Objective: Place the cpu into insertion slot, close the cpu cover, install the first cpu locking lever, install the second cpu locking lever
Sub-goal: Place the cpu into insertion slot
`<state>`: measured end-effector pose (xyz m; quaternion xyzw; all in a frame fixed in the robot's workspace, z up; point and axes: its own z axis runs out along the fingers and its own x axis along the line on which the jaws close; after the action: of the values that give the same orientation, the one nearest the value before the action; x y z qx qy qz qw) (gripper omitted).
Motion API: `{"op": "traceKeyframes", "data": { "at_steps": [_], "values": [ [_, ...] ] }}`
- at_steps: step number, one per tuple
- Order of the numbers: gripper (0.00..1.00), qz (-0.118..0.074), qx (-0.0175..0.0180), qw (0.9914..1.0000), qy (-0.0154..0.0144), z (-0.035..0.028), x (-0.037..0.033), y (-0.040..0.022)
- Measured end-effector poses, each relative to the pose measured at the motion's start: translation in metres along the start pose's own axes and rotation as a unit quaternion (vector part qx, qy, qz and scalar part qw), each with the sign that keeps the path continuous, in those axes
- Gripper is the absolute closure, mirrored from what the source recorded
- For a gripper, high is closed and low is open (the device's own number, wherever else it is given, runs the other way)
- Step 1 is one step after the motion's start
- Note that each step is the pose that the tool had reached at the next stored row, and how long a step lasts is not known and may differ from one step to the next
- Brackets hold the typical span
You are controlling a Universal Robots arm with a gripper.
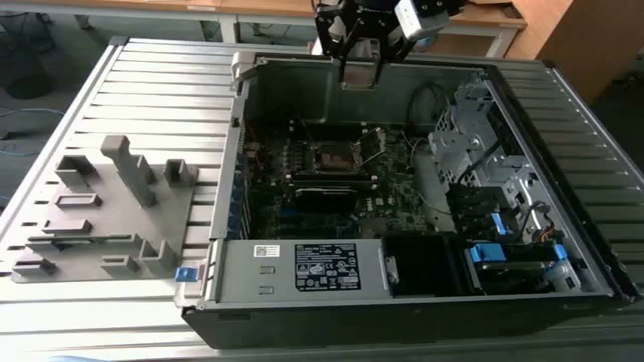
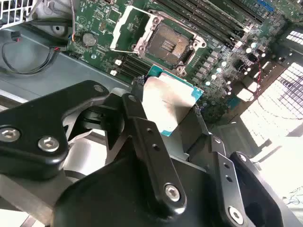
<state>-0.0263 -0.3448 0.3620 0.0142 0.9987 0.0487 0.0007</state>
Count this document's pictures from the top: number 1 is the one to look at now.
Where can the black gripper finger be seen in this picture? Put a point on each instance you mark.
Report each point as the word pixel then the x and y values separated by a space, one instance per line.
pixel 398 47
pixel 332 34

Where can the silver square CPU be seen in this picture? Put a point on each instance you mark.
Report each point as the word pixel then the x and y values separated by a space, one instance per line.
pixel 358 75

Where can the CPU socket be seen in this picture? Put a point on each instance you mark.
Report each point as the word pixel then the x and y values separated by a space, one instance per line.
pixel 335 156

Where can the grey case release latch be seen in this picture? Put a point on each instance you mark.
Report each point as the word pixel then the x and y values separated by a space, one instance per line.
pixel 242 64

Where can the silver metal drive cage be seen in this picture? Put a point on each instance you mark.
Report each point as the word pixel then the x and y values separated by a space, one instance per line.
pixel 448 145

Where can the green motherboard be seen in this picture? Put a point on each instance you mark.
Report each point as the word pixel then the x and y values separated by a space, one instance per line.
pixel 398 188

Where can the wooden cabinet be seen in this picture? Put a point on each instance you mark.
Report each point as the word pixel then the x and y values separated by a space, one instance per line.
pixel 594 45

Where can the black graphics card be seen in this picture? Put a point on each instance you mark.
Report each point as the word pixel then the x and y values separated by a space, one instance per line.
pixel 324 203

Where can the silver chipset heatsink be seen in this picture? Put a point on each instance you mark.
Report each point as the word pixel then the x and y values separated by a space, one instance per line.
pixel 375 226

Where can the blue plastic clip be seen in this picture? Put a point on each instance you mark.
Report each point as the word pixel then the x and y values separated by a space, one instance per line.
pixel 498 224

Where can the blue disk carrier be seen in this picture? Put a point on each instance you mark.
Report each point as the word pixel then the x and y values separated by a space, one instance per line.
pixel 486 252

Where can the grey parts rack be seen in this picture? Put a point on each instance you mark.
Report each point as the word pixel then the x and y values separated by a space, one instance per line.
pixel 151 222

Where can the black mesh waste bin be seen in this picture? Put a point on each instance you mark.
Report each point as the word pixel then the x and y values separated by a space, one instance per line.
pixel 27 79

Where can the grey power supply unit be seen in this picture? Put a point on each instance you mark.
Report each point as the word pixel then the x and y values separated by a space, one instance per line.
pixel 242 271

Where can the green RAM stick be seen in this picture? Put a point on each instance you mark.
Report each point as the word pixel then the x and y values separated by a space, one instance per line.
pixel 108 238

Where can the blue case latch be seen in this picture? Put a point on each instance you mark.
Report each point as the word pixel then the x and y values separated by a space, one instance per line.
pixel 186 274

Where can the black PC case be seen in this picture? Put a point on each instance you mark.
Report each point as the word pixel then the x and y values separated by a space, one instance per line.
pixel 352 328

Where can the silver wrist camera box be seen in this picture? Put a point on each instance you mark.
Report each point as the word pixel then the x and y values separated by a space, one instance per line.
pixel 420 20

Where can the wooden desk white frame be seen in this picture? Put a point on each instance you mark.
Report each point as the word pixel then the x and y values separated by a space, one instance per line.
pixel 126 3
pixel 483 19

